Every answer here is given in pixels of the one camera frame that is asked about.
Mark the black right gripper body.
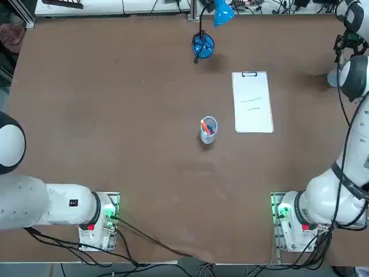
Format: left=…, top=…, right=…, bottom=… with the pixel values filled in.
left=343, top=31, right=363, bottom=48

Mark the clear plastic measuring cup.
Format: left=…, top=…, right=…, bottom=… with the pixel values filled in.
left=199, top=115, right=219, bottom=144
left=327, top=65, right=345, bottom=87

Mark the white clipboard with black clip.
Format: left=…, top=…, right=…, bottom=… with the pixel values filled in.
left=231, top=71, right=274, bottom=134

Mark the white paper sheet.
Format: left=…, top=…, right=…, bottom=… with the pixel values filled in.
left=232, top=75, right=274, bottom=133

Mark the blue desk lamp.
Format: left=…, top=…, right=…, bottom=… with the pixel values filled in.
left=191, top=0, right=236, bottom=65

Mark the white side board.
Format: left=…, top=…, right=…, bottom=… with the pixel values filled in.
left=34, top=0, right=191, bottom=16

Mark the black comb-shaped rack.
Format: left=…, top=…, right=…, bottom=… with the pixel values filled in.
left=42, top=0, right=84, bottom=9

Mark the brown perforated plastic object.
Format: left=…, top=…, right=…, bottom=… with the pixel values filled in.
left=0, top=23, right=27, bottom=54

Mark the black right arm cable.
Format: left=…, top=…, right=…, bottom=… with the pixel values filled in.
left=315, top=33, right=353, bottom=260

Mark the aluminium camera post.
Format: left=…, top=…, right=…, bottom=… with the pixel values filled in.
left=187, top=0, right=202, bottom=21

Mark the black cable on table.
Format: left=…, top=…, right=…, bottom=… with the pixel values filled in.
left=114, top=216, right=202, bottom=260

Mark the aluminium frame rail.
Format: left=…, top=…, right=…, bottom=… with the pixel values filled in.
left=7, top=0, right=37, bottom=29

